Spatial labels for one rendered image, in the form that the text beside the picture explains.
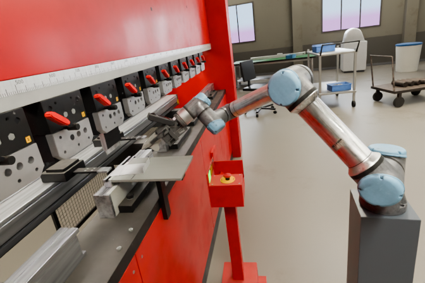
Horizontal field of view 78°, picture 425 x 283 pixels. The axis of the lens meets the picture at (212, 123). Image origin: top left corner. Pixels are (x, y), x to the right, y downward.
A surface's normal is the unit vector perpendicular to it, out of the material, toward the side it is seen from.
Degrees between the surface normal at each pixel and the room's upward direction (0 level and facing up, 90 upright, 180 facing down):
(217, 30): 90
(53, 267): 90
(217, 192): 90
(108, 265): 0
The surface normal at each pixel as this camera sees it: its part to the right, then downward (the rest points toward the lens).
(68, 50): 0.98, -0.07
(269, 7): -0.26, 0.33
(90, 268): -0.12, -0.95
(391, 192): -0.50, 0.42
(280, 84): -0.65, 0.22
